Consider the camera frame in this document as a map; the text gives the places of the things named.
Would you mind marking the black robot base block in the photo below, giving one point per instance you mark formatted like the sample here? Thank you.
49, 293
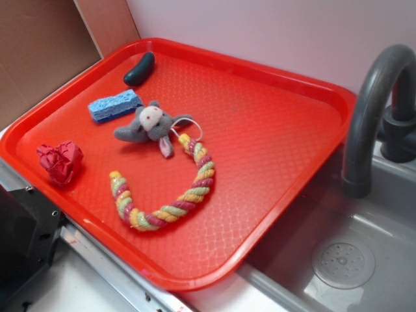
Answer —
30, 228

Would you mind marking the dark green plastic pickle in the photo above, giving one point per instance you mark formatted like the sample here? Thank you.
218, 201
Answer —
141, 71

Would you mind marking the red plastic tray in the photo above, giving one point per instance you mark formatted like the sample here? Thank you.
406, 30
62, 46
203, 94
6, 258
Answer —
268, 131

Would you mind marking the grey plush donkey toy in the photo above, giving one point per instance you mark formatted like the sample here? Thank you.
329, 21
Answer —
151, 123

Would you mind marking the blue sponge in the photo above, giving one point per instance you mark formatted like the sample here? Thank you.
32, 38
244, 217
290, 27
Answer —
108, 108

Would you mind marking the crumpled red paper ball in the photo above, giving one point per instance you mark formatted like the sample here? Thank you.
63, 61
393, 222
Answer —
61, 163

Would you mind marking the grey plastic sink basin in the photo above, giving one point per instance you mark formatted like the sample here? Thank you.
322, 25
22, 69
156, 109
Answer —
329, 252

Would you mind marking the grey toy faucet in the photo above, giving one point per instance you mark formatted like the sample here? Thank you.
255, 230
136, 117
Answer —
385, 111

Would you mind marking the brown cardboard panel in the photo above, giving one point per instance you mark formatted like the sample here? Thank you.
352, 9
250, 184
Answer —
45, 44

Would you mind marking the multicolour twisted rope toy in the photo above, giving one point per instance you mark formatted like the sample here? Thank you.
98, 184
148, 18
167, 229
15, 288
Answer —
167, 214

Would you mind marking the silver metal rail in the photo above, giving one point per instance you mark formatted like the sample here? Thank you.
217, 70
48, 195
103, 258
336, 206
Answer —
135, 291

